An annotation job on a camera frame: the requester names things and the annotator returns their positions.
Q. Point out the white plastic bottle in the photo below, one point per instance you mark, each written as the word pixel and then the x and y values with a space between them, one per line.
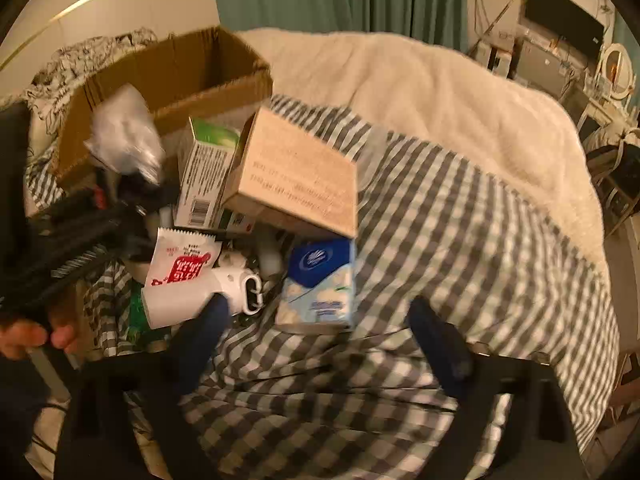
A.
pixel 175 302

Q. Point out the grey mini fridge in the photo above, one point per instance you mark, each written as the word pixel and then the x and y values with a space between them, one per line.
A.
pixel 542 67

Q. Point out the blue tissue pack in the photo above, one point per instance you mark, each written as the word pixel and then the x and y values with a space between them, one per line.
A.
pixel 320 290

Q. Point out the red white snack packet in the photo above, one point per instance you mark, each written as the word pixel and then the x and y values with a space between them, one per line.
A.
pixel 180 260

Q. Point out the green white medicine box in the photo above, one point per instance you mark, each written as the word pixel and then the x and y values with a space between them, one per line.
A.
pixel 200 180

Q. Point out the large cardboard box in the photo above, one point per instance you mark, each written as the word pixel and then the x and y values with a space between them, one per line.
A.
pixel 200 65

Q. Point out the person's left hand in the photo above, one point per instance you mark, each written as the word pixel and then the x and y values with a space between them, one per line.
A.
pixel 25 337

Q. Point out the white dressing table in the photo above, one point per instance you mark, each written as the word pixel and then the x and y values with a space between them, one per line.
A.
pixel 600 110

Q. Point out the round white mirror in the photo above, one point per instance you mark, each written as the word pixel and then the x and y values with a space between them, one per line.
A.
pixel 607 60

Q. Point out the brown medicine box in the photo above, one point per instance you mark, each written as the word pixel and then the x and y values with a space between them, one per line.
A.
pixel 295 170

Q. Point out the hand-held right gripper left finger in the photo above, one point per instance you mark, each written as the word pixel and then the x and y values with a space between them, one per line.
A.
pixel 205 330

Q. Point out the black flat television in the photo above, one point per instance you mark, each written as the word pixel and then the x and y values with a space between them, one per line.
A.
pixel 560 17

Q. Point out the green packet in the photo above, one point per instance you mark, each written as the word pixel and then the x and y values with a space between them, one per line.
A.
pixel 140 315

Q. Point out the cream textured blanket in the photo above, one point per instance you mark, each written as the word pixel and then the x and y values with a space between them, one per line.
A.
pixel 450 100

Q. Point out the clear plastic bag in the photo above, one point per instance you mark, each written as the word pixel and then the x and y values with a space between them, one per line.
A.
pixel 125 130

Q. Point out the grey checked blanket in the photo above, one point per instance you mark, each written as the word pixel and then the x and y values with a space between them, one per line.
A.
pixel 450 220

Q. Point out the white storage cabinet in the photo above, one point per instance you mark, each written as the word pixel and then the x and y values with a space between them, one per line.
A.
pixel 492 57

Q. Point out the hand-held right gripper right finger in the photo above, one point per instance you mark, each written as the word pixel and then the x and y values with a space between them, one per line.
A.
pixel 440 345

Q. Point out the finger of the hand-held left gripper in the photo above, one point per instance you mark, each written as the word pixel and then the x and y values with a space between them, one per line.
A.
pixel 145 192

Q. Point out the floral patterned duvet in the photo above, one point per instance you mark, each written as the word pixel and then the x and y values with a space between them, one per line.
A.
pixel 65 65

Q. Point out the wooden chair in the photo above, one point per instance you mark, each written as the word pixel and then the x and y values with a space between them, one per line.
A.
pixel 620 175

